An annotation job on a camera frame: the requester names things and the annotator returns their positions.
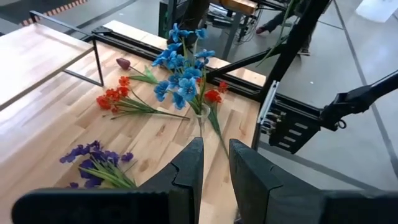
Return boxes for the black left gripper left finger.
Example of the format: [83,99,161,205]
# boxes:
[11,136,205,224]

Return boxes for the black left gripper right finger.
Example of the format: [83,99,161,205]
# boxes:
[229,139,398,224]

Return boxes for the purple artificial flower bunch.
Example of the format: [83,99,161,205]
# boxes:
[58,139,137,190]

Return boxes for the blue artificial flower bunch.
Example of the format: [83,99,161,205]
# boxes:
[151,22,216,138]

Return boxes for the red artificial flower bunch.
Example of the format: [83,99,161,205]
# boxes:
[195,79,230,156]
[95,76,191,121]

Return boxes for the black control box with slots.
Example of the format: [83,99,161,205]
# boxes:
[267,102,322,155]

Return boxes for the clear glass vase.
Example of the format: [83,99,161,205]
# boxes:
[193,103,212,139]

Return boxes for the dark red artificial tulip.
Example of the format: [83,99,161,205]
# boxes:
[116,57,159,85]

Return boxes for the white floor sheet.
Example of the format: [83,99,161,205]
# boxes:
[355,0,398,23]

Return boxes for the wooden workbench with metal legs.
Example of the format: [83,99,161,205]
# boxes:
[206,0,261,62]

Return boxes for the black mat with hazard stripes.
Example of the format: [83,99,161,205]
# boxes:
[0,0,90,29]

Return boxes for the silver metal bracket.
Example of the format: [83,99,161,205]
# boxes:
[257,80,280,125]

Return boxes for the black aluminium rig frame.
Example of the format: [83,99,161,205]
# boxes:
[91,0,332,103]

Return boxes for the wooden shelf with black frame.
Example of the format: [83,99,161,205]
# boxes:
[0,10,105,111]

